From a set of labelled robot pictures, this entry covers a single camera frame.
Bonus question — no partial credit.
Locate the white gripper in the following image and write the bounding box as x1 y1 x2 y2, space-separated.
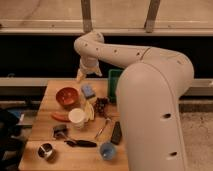
76 58 102 83

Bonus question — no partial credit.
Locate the blue sponge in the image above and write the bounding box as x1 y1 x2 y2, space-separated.
81 84 95 99

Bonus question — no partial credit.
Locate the red bowl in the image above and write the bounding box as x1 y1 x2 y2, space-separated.
56 87 79 108

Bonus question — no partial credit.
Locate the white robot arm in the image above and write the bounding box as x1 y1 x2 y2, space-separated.
74 31 194 171

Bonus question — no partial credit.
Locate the green plastic bin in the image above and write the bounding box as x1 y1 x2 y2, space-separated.
108 69 122 103

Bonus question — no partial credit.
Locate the yellow banana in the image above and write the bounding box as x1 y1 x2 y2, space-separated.
84 102 95 120

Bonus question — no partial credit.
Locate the white cup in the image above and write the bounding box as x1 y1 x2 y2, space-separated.
68 108 86 129

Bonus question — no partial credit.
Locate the orange carrot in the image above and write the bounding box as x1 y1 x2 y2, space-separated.
51 113 70 122

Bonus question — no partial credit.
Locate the metal spoon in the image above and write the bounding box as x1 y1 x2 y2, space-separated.
94 117 112 140

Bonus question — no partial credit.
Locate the black remote control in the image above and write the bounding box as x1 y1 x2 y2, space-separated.
111 121 122 145

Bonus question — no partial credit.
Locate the blue mug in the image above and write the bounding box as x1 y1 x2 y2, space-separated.
99 142 116 160

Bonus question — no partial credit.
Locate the silver metal cup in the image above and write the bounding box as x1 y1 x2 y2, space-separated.
37 143 55 161

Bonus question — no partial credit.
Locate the black bag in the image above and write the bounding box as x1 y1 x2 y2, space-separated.
0 108 23 171

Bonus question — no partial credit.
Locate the black handled tool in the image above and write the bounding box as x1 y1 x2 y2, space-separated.
64 140 97 147

